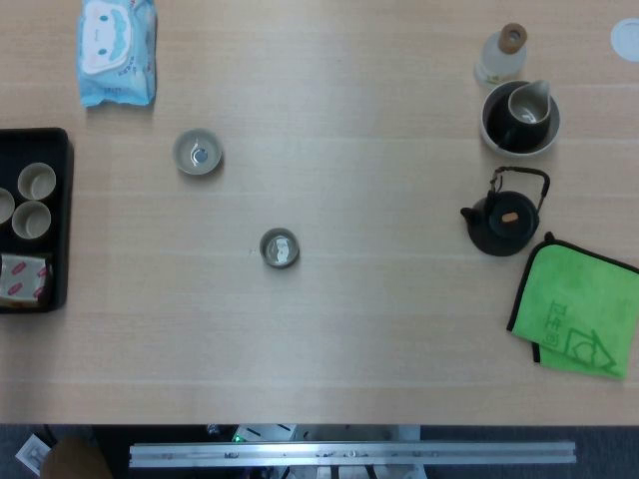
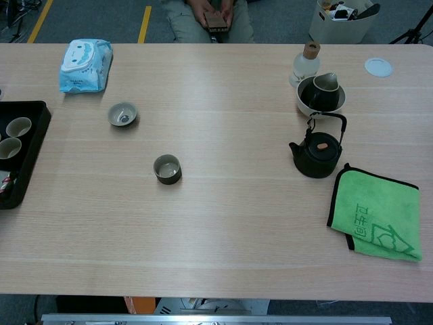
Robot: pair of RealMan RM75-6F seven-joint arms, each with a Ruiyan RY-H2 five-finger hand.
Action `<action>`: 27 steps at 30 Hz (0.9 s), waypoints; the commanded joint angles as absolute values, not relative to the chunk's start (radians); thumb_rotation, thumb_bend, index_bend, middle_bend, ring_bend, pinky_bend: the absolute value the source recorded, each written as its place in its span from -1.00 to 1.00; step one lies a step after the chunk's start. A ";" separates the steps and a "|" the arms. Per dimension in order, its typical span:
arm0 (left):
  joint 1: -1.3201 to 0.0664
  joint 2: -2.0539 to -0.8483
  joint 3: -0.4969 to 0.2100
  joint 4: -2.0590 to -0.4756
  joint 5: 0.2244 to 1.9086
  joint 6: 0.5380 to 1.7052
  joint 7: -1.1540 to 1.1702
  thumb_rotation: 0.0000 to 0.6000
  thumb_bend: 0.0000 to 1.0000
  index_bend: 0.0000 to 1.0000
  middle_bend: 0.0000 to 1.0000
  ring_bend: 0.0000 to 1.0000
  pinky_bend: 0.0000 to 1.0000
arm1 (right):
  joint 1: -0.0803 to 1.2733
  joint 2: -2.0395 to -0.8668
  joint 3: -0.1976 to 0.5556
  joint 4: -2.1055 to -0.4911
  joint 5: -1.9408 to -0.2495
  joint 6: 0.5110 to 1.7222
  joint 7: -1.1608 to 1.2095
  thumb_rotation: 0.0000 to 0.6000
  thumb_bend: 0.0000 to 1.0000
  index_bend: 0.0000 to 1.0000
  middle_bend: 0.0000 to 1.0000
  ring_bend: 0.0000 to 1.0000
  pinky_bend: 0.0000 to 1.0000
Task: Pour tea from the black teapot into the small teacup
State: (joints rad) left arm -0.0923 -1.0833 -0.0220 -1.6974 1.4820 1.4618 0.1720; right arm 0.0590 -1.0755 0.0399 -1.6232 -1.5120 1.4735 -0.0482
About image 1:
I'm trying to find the small dark grey teacup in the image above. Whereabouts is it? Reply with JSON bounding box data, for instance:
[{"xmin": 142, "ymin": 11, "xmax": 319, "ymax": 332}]
[{"xmin": 259, "ymin": 228, "xmax": 302, "ymax": 271}]

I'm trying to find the black teapot with handle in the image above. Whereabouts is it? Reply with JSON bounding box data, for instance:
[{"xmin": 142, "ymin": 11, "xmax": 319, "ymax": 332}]
[{"xmin": 459, "ymin": 166, "xmax": 551, "ymax": 257}]

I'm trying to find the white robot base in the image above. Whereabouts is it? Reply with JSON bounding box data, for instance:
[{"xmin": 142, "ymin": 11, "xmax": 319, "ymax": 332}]
[{"xmin": 207, "ymin": 423, "xmax": 425, "ymax": 479}]

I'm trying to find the wide grey tea bowl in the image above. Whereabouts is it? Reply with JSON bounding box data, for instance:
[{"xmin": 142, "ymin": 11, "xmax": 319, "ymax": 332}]
[{"xmin": 172, "ymin": 128, "xmax": 225, "ymax": 177}]

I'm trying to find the white bowl black inside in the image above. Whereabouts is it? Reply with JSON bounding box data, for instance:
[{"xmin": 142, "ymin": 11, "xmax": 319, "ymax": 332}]
[{"xmin": 479, "ymin": 80, "xmax": 561, "ymax": 160}]

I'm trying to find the dark pitcher beige inside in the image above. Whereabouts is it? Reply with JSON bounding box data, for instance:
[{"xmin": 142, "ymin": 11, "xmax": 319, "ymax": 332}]
[{"xmin": 498, "ymin": 78, "xmax": 554, "ymax": 152}]

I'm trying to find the glass bottle wooden stopper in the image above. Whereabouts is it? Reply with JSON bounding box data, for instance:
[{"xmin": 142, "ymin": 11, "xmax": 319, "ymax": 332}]
[{"xmin": 472, "ymin": 22, "xmax": 529, "ymax": 90}]

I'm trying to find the green microfiber cloth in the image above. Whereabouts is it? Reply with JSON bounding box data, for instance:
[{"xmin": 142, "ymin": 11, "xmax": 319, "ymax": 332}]
[{"xmin": 506, "ymin": 232, "xmax": 639, "ymax": 381}]

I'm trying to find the black plastic tray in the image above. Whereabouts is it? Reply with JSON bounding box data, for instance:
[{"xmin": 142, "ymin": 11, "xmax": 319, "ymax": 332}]
[{"xmin": 0, "ymin": 127, "xmax": 75, "ymax": 314}]

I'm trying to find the blue wet wipes pack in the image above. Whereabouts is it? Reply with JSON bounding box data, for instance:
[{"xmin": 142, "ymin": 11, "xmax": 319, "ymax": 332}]
[{"xmin": 75, "ymin": 0, "xmax": 159, "ymax": 110}]

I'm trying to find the beige paper cup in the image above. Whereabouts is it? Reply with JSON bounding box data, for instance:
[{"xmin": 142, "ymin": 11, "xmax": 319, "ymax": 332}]
[
  {"xmin": 17, "ymin": 162, "xmax": 57, "ymax": 202},
  {"xmin": 10, "ymin": 200, "xmax": 53, "ymax": 240},
  {"xmin": 0, "ymin": 187, "xmax": 16, "ymax": 226}
]

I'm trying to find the silver red snack packet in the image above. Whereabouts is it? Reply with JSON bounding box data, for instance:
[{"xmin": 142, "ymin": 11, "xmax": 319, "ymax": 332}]
[{"xmin": 0, "ymin": 251, "xmax": 54, "ymax": 306}]

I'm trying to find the brown rounded object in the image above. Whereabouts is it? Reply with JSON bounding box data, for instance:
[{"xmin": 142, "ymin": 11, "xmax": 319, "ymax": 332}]
[{"xmin": 40, "ymin": 436, "xmax": 114, "ymax": 479}]

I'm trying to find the white floor socket box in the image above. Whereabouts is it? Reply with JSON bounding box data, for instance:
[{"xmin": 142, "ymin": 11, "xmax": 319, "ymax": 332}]
[{"xmin": 14, "ymin": 433, "xmax": 51, "ymax": 475}]

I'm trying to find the aluminium profile rail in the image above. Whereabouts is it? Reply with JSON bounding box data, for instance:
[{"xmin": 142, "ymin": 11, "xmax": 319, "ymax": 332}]
[{"xmin": 128, "ymin": 439, "xmax": 578, "ymax": 469}]

